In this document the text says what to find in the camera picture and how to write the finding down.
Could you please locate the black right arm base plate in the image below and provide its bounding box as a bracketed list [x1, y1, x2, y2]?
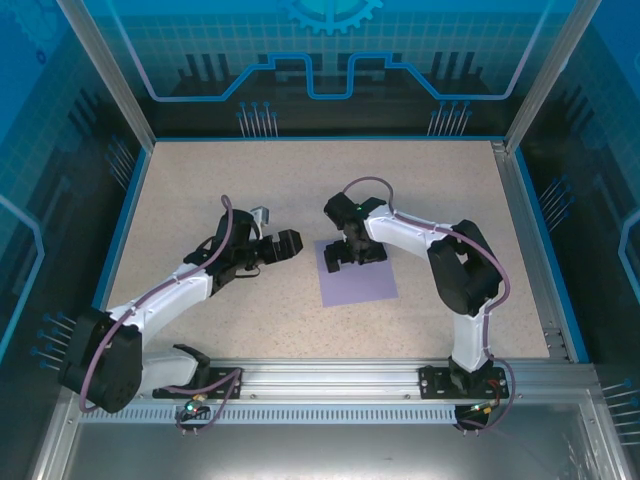
[418, 364, 507, 401]

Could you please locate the aluminium frame post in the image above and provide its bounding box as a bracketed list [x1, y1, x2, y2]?
[55, 0, 157, 151]
[503, 0, 601, 154]

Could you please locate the slotted cable duct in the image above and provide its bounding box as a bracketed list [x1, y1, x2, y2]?
[78, 405, 496, 426]

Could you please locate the blue table edge strip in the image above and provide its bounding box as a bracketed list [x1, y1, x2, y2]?
[73, 147, 154, 365]
[513, 149, 592, 364]

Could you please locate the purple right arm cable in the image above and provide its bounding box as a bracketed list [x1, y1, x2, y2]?
[342, 177, 517, 437]

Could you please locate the cable connector with green light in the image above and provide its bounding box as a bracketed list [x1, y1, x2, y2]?
[467, 398, 503, 417]
[180, 393, 210, 417]

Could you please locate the aluminium side rail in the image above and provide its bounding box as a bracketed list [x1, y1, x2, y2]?
[491, 141, 572, 362]

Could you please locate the aluminium mounting rail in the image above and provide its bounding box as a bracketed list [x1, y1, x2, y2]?
[63, 357, 601, 401]

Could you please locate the grey metal tray panel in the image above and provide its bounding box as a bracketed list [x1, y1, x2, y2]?
[27, 389, 631, 480]

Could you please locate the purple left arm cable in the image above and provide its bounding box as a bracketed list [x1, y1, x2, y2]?
[79, 194, 245, 437]

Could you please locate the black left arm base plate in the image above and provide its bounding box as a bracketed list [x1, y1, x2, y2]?
[152, 366, 245, 401]

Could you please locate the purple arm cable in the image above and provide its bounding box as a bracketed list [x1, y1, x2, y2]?
[79, 194, 245, 437]
[342, 177, 517, 437]

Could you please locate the purple paper sheet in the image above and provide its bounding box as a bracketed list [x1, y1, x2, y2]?
[313, 238, 400, 308]

